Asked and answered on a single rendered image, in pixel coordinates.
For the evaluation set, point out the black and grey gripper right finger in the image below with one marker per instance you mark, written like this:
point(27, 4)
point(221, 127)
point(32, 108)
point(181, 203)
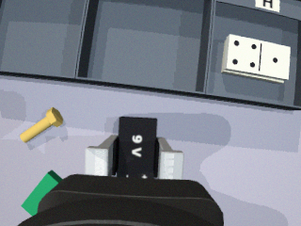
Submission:
point(171, 162)

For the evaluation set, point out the black 9 v battery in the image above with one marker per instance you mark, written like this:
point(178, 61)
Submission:
point(136, 147)

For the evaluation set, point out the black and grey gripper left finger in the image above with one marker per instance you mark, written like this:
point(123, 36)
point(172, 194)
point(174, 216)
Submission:
point(103, 160)

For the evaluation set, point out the green rectangular pad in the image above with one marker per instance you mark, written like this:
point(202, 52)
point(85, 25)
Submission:
point(50, 180)

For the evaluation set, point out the yellow bolt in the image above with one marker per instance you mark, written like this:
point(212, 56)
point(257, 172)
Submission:
point(53, 117)

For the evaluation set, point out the dark grey rack of bins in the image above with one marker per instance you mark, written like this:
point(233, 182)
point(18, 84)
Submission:
point(163, 46)

